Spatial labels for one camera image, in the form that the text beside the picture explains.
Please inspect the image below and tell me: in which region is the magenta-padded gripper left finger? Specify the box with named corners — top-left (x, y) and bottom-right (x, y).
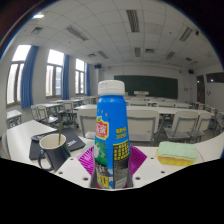
top-left (54, 146), bottom-right (98, 189)

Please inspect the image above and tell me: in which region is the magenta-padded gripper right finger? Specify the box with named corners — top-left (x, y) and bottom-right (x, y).
top-left (128, 144), bottom-right (169, 188)

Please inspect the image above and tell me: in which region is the blue white-capped drink bottle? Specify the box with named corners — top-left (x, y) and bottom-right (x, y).
top-left (94, 79), bottom-right (132, 190)

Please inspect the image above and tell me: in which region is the dark mug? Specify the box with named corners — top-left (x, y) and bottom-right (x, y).
top-left (37, 133), bottom-right (72, 172)

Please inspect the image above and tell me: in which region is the black notebook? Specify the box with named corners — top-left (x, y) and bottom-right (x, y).
top-left (28, 127), bottom-right (87, 160)

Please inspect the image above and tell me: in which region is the yellow and green sponge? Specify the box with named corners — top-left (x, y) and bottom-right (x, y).
top-left (156, 141), bottom-right (199, 167)

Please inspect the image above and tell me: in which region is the white classroom chairs group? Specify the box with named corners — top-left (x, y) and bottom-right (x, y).
top-left (30, 96), bottom-right (224, 145)

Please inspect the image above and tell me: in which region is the teacher lectern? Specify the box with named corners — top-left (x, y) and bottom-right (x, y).
top-left (133, 90), bottom-right (150, 98)

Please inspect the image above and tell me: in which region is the white classroom desks group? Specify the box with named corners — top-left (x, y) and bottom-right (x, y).
top-left (5, 95), bottom-right (221, 131)

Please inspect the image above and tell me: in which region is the green chalkboard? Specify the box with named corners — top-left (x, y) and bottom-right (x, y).
top-left (113, 75), bottom-right (179, 100)

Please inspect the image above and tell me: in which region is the blue curtain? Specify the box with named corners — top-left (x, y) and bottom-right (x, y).
top-left (84, 63), bottom-right (92, 97)
top-left (62, 54), bottom-right (71, 100)
top-left (20, 45), bottom-right (40, 109)

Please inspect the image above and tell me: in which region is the classroom window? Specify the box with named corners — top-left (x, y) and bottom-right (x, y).
top-left (74, 58), bottom-right (86, 95)
top-left (45, 49), bottom-right (65, 98)
top-left (6, 44), bottom-right (32, 106)

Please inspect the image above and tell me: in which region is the dark door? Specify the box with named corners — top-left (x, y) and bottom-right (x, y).
top-left (196, 74), bottom-right (206, 104)

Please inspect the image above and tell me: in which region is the ceiling lights group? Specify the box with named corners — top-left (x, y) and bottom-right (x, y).
top-left (30, 9), bottom-right (195, 58)

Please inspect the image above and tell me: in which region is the dark interior wall window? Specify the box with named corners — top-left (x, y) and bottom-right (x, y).
top-left (205, 72), bottom-right (224, 84)

